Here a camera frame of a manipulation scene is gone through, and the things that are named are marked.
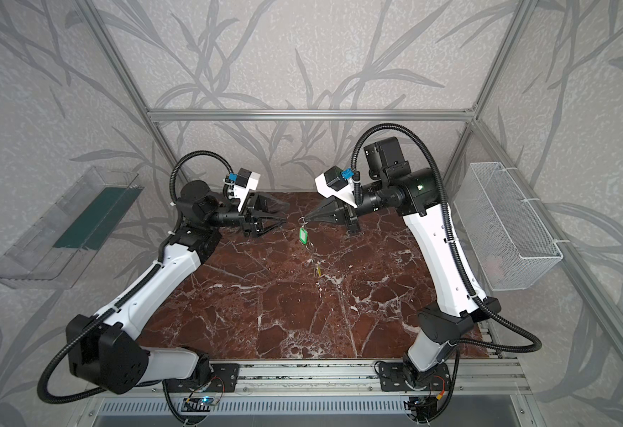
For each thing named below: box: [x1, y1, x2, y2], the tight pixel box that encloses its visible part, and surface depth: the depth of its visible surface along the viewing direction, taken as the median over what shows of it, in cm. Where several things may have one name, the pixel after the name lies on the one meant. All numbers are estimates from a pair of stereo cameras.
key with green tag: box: [299, 225, 309, 245], surface depth 57 cm
